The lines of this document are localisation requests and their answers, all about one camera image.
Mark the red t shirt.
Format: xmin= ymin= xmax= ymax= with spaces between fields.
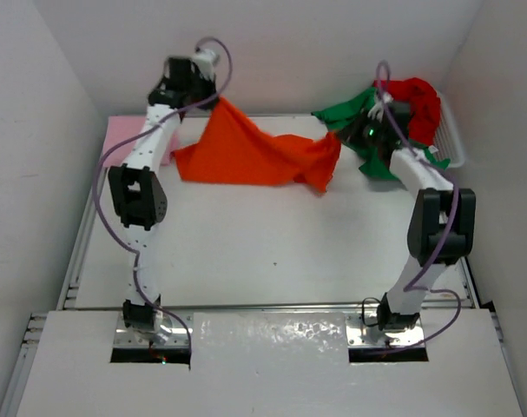
xmin=381 ymin=77 xmax=441 ymax=147

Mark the pink t shirt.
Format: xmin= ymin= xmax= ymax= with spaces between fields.
xmin=102 ymin=116 xmax=181 ymax=168

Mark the orange t shirt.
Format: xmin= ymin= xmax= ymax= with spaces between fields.
xmin=173 ymin=98 xmax=341 ymax=193

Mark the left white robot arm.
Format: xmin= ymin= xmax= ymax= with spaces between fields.
xmin=108 ymin=49 xmax=219 ymax=334

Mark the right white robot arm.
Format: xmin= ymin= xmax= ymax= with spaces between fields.
xmin=346 ymin=95 xmax=476 ymax=332

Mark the green t shirt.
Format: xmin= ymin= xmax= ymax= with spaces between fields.
xmin=312 ymin=78 xmax=450 ymax=181

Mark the white plastic basket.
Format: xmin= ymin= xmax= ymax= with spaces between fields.
xmin=432 ymin=91 xmax=465 ymax=169

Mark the white front cover panel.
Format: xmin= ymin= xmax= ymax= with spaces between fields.
xmin=18 ymin=310 xmax=521 ymax=416

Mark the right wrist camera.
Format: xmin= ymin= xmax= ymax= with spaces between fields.
xmin=367 ymin=93 xmax=393 ymax=122

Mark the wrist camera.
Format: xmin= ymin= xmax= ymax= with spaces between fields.
xmin=192 ymin=49 xmax=220 ymax=78
xmin=367 ymin=93 xmax=393 ymax=122

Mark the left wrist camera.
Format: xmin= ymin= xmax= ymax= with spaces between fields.
xmin=192 ymin=49 xmax=220 ymax=78

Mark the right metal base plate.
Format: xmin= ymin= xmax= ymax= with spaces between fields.
xmin=346 ymin=311 xmax=425 ymax=350

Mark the metal base plate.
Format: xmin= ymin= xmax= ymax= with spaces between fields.
xmin=346 ymin=311 xmax=425 ymax=350
xmin=113 ymin=313 xmax=193 ymax=349

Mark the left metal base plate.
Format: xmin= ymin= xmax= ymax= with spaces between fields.
xmin=113 ymin=313 xmax=193 ymax=349

